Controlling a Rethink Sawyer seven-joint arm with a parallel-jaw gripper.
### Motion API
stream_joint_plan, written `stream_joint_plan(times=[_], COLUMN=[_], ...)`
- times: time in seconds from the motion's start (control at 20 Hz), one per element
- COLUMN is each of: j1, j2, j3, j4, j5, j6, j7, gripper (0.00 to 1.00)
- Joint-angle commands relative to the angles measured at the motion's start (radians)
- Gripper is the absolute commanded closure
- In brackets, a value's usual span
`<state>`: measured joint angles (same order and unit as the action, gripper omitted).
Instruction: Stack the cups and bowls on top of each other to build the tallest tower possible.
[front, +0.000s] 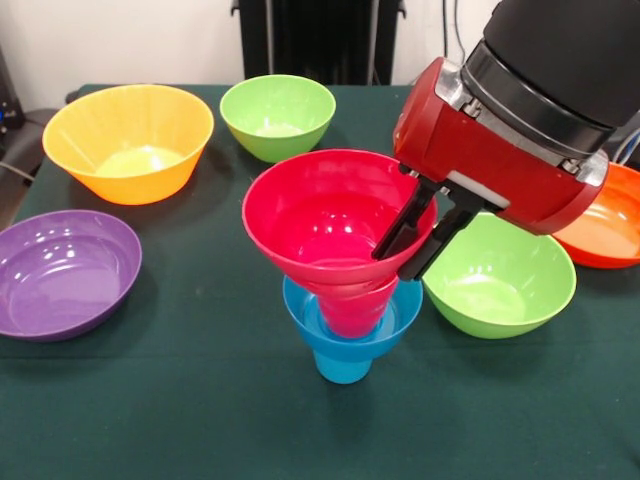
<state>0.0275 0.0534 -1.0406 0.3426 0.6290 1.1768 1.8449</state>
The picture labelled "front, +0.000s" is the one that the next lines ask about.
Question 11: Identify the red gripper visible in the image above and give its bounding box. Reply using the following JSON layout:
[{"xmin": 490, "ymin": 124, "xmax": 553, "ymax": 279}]
[{"xmin": 371, "ymin": 55, "xmax": 611, "ymax": 283}]

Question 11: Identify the red cup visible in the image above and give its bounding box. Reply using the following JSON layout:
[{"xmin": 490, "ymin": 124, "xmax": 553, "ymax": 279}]
[{"xmin": 314, "ymin": 277, "xmax": 401, "ymax": 341}]

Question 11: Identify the red bowl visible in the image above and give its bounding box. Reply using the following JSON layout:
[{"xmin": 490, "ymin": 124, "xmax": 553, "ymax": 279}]
[{"xmin": 241, "ymin": 147, "xmax": 440, "ymax": 286}]

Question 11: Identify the blue bowl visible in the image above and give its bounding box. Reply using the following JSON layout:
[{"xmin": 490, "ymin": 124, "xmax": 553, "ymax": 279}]
[{"xmin": 282, "ymin": 273, "xmax": 425, "ymax": 362}]

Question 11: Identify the blue cup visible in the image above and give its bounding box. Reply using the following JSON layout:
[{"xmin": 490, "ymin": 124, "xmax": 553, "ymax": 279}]
[{"xmin": 312, "ymin": 349, "xmax": 375, "ymax": 386}]

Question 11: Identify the purple bowl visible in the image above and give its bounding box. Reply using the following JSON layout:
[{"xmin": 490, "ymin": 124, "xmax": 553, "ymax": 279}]
[{"xmin": 0, "ymin": 208, "xmax": 144, "ymax": 343}]

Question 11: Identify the green bowl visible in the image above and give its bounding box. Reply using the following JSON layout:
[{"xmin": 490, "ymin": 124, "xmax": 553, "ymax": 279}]
[
  {"xmin": 421, "ymin": 212, "xmax": 578, "ymax": 340},
  {"xmin": 219, "ymin": 74, "xmax": 337, "ymax": 165}
]

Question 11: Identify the orange bowl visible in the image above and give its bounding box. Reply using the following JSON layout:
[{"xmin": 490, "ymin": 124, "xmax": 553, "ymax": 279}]
[{"xmin": 552, "ymin": 162, "xmax": 640, "ymax": 270}]

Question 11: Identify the black office chair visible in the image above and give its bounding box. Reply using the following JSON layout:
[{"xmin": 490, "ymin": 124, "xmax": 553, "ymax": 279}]
[
  {"xmin": 0, "ymin": 107, "xmax": 61, "ymax": 181},
  {"xmin": 602, "ymin": 124, "xmax": 640, "ymax": 169}
]

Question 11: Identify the dark green tablecloth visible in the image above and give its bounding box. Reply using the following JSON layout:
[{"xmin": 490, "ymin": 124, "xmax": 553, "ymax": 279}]
[{"xmin": 0, "ymin": 83, "xmax": 640, "ymax": 480}]

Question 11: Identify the yellow bowl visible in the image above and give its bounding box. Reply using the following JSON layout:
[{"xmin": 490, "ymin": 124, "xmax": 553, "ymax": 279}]
[{"xmin": 41, "ymin": 83, "xmax": 216, "ymax": 206}]

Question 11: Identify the black computer box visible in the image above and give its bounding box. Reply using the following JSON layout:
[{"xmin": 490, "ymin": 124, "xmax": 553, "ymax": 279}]
[{"xmin": 0, "ymin": 47, "xmax": 26, "ymax": 134}]

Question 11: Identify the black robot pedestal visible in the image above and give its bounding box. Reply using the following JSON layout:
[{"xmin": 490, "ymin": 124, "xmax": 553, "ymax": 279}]
[{"xmin": 230, "ymin": 0, "xmax": 407, "ymax": 86}]

